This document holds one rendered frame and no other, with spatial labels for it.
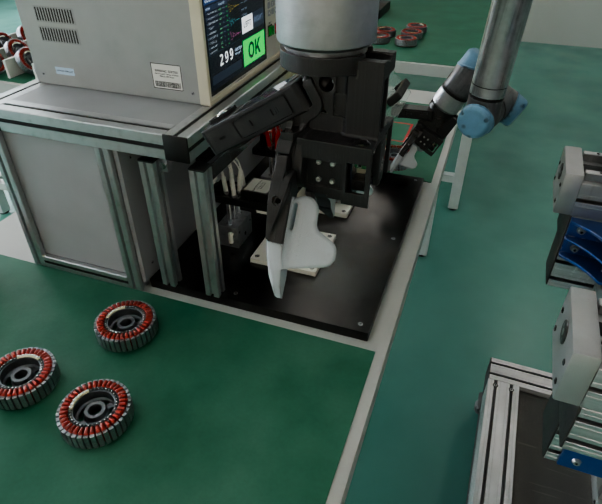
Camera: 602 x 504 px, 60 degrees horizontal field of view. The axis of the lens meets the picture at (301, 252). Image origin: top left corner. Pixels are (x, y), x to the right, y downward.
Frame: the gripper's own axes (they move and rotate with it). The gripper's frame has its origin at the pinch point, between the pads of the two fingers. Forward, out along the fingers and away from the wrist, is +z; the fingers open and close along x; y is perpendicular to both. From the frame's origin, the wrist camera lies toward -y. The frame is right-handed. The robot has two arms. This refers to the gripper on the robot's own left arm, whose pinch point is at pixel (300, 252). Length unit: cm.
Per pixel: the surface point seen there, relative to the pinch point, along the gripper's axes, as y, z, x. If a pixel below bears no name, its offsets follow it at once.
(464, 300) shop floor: 19, 115, 139
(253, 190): -29, 23, 46
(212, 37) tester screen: -33, -8, 43
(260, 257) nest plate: -26, 37, 42
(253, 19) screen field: -34, -7, 60
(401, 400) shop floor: 6, 115, 79
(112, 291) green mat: -52, 40, 24
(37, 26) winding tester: -68, -7, 39
